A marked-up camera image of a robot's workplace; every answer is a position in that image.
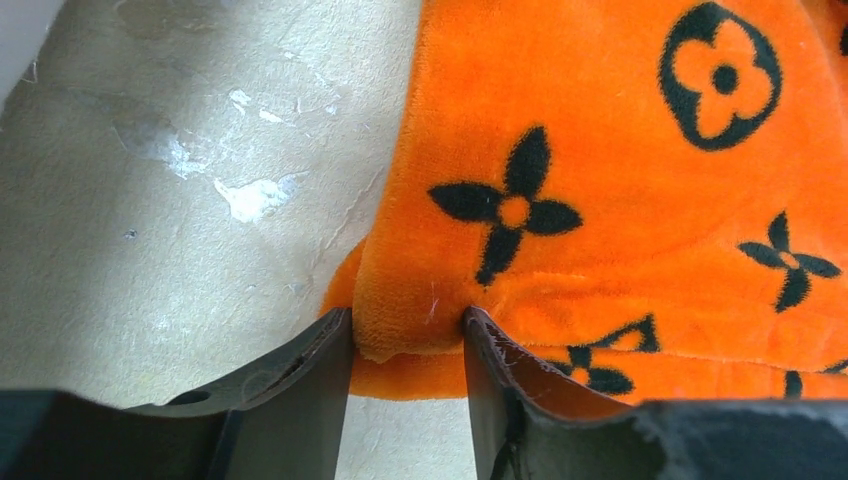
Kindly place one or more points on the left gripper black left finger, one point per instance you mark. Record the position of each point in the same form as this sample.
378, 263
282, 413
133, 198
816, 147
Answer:
278, 417

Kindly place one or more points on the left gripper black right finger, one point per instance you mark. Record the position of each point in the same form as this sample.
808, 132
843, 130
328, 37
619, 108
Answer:
530, 421

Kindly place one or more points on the orange patterned pillowcase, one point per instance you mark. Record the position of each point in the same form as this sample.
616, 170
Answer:
649, 195

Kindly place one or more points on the white pillow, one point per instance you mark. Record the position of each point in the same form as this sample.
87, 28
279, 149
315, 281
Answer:
25, 25

